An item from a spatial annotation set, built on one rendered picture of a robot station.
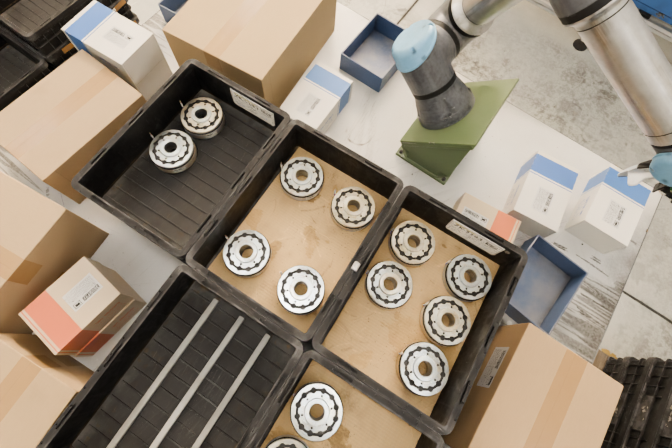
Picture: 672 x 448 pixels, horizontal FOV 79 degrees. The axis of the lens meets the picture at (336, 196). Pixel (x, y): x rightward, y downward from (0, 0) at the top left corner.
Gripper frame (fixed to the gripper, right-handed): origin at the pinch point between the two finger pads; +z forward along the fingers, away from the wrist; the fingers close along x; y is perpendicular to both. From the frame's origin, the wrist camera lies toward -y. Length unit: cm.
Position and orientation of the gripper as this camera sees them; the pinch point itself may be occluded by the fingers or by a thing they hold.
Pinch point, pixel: (646, 190)
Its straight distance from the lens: 123.5
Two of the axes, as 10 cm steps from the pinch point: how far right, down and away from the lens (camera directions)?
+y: -5.7, 7.5, -3.2
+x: 8.2, 5.6, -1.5
